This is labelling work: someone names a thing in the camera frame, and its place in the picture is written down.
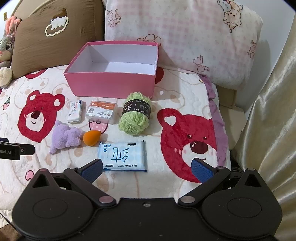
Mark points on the brown embroidered pillow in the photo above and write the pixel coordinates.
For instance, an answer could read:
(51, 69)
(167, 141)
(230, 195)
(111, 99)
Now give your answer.
(46, 51)

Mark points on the green yarn ball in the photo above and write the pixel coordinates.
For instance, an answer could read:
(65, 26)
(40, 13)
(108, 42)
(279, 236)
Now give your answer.
(134, 122)

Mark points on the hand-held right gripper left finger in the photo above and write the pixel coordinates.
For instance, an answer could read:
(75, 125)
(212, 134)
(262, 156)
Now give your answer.
(92, 170)

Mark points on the orange makeup sponge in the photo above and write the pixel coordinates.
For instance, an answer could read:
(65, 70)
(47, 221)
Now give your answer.
(91, 138)

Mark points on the blue wet wipes pack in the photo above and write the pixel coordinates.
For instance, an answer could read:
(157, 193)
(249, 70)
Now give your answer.
(122, 156)

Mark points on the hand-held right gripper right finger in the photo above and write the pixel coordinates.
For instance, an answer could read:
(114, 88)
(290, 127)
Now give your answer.
(201, 170)

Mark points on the pink cardboard box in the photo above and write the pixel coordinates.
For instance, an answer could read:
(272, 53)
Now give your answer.
(104, 84)

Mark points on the pink checked pillow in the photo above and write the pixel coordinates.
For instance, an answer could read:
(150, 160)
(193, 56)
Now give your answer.
(185, 34)

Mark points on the gold satin curtain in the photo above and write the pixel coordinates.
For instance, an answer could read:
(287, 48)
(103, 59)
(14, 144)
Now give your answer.
(272, 115)

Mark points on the small white tissue packet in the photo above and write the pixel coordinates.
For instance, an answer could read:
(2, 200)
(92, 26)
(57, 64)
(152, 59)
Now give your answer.
(75, 112)

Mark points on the clear plastic box orange label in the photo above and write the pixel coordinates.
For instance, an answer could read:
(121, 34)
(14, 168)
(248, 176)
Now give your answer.
(101, 112)

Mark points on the purple plush toy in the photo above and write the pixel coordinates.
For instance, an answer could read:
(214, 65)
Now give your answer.
(64, 138)

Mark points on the grey rabbit plush toy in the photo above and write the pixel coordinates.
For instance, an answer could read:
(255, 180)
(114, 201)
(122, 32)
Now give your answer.
(7, 46)

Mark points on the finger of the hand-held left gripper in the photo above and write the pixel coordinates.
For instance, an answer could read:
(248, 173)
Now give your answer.
(26, 150)

